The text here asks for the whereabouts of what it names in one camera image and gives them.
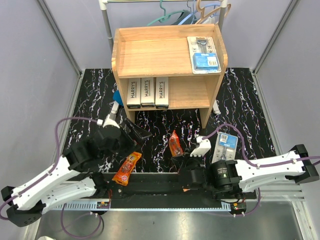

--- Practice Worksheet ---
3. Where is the wooden two-tier shelf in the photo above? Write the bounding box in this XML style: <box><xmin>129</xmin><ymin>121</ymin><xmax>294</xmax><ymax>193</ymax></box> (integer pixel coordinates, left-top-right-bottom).
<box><xmin>111</xmin><ymin>24</ymin><xmax>228</xmax><ymax>128</ymax></box>

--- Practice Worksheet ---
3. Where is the white rack foot right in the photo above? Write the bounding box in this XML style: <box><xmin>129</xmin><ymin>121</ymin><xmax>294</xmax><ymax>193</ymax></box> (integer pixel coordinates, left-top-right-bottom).
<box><xmin>212</xmin><ymin>100</ymin><xmax>221</xmax><ymax>115</ymax></box>

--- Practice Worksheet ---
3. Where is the white rack foot left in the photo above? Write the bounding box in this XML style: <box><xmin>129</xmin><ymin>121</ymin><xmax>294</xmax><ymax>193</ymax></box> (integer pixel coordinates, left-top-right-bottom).
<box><xmin>110</xmin><ymin>101</ymin><xmax>120</xmax><ymax>115</ymax></box>

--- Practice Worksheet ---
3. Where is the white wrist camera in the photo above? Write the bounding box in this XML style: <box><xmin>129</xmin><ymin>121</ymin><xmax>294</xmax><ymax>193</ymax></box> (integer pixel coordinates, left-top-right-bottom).
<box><xmin>190</xmin><ymin>135</ymin><xmax>211</xmax><ymax>157</ymax></box>
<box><xmin>102</xmin><ymin>113</ymin><xmax>120</xmax><ymax>129</ymax></box>

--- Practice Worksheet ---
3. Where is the metal clothes rack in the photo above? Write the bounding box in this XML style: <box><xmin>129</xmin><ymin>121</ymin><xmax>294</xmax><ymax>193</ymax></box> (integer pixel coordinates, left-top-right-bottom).
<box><xmin>99</xmin><ymin>0</ymin><xmax>223</xmax><ymax>48</ymax></box>

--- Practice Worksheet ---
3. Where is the white rack foot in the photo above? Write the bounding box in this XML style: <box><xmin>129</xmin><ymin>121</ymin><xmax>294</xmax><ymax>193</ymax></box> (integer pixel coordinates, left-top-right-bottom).
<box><xmin>212</xmin><ymin>100</ymin><xmax>221</xmax><ymax>115</ymax></box>
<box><xmin>110</xmin><ymin>101</ymin><xmax>120</xmax><ymax>115</ymax></box>

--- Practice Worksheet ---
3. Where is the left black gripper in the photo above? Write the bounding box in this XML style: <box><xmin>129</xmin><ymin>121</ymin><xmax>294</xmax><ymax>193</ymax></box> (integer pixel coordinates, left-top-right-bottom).
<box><xmin>101</xmin><ymin>118</ymin><xmax>152</xmax><ymax>161</ymax></box>

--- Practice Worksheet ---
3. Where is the black marble mat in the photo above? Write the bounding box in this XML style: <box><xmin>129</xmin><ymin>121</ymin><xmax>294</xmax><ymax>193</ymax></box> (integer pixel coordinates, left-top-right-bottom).
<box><xmin>62</xmin><ymin>68</ymin><xmax>276</xmax><ymax>173</ymax></box>

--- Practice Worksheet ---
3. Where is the blue object behind shelf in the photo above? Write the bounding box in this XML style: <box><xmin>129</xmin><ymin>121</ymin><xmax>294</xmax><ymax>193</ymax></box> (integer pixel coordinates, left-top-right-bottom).
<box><xmin>112</xmin><ymin>90</ymin><xmax>124</xmax><ymax>107</ymax></box>

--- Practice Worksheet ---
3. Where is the razor blister pack on shelf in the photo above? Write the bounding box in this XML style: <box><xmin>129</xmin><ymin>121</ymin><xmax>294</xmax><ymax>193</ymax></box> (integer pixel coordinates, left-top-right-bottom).
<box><xmin>187</xmin><ymin>36</ymin><xmax>221</xmax><ymax>75</ymax></box>

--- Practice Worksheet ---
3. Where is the teal clothes hanger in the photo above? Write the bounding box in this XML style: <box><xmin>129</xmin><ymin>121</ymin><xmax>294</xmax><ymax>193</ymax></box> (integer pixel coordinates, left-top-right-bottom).
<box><xmin>146</xmin><ymin>0</ymin><xmax>190</xmax><ymax>27</ymax></box>

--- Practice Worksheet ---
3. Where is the wooden clothes hanger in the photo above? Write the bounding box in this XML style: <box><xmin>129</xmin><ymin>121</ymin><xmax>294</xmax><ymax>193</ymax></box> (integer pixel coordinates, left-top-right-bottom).
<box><xmin>195</xmin><ymin>0</ymin><xmax>232</xmax><ymax>28</ymax></box>

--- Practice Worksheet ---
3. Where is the white Harry's box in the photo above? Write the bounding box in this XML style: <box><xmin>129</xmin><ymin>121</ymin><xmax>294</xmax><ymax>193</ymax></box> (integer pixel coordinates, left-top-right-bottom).
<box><xmin>140</xmin><ymin>77</ymin><xmax>155</xmax><ymax>107</ymax></box>
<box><xmin>126</xmin><ymin>78</ymin><xmax>141</xmax><ymax>109</ymax></box>
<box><xmin>155</xmin><ymin>76</ymin><xmax>169</xmax><ymax>109</ymax></box>

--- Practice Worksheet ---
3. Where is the blue razor blister pack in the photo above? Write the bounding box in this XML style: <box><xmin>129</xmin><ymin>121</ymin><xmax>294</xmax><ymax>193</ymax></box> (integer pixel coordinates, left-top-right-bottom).
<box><xmin>211</xmin><ymin>132</ymin><xmax>238</xmax><ymax>164</ymax></box>

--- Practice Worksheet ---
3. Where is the slotted cable duct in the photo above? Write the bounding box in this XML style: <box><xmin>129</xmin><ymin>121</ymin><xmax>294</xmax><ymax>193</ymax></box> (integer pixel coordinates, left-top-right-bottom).
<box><xmin>44</xmin><ymin>199</ymin><xmax>111</xmax><ymax>212</ymax></box>

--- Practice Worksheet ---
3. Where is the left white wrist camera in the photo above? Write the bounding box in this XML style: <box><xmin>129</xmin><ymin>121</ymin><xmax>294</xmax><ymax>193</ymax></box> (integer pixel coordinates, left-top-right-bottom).
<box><xmin>102</xmin><ymin>113</ymin><xmax>120</xmax><ymax>129</ymax></box>

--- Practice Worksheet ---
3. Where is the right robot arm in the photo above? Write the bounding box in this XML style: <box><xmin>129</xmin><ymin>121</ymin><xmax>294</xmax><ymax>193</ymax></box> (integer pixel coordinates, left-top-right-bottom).
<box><xmin>175</xmin><ymin>144</ymin><xmax>320</xmax><ymax>199</ymax></box>

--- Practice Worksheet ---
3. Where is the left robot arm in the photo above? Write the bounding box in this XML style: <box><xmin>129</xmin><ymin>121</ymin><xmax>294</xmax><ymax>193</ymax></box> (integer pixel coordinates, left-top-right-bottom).
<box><xmin>0</xmin><ymin>118</ymin><xmax>152</xmax><ymax>227</ymax></box>

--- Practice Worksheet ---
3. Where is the blue clothes hanger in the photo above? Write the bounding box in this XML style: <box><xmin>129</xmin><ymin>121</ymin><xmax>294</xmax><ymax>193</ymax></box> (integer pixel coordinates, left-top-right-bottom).
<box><xmin>178</xmin><ymin>0</ymin><xmax>198</xmax><ymax>25</ymax></box>

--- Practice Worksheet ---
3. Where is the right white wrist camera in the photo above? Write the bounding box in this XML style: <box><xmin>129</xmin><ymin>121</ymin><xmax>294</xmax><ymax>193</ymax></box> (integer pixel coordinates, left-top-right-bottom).
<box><xmin>190</xmin><ymin>135</ymin><xmax>211</xmax><ymax>157</ymax></box>

